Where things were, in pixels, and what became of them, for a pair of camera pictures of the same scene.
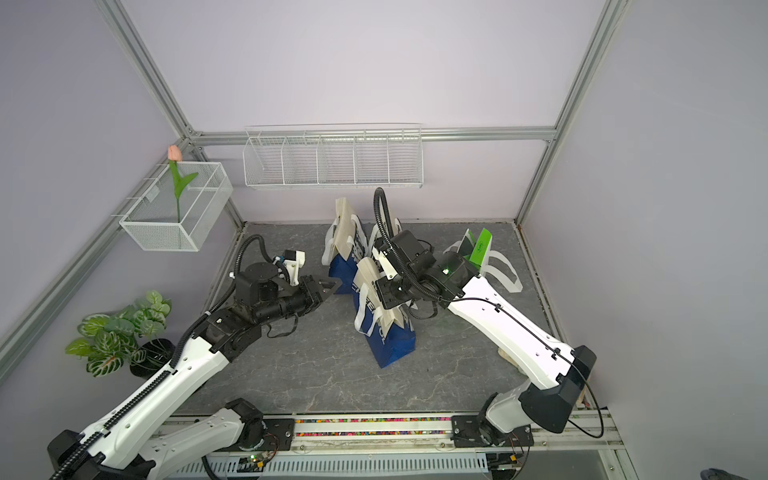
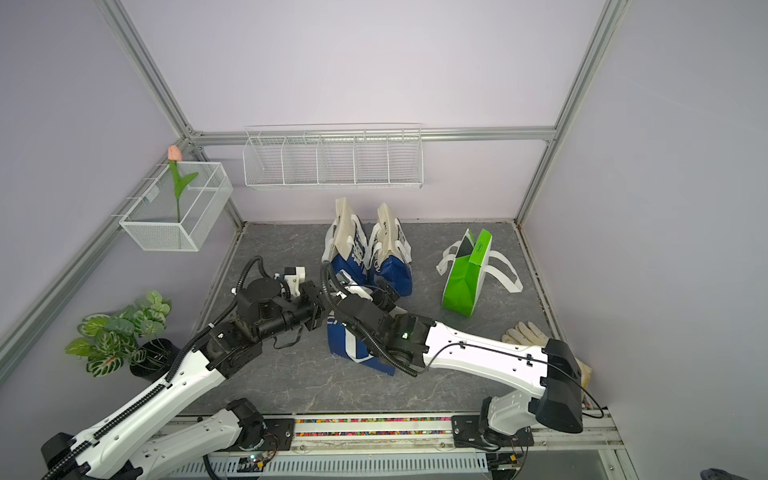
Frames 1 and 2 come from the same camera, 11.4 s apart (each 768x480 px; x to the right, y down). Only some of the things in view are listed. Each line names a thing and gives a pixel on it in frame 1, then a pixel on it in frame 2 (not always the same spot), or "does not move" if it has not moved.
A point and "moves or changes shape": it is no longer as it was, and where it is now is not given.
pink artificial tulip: [179, 184] does not move
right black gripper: [389, 299] → [387, 299]
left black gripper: [314, 291] → [316, 303]
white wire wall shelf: [339, 156] does not move
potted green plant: [129, 336] does not move
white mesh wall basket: [161, 221] does not move
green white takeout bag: [489, 263] does not move
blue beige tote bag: [389, 330] moves or changes shape
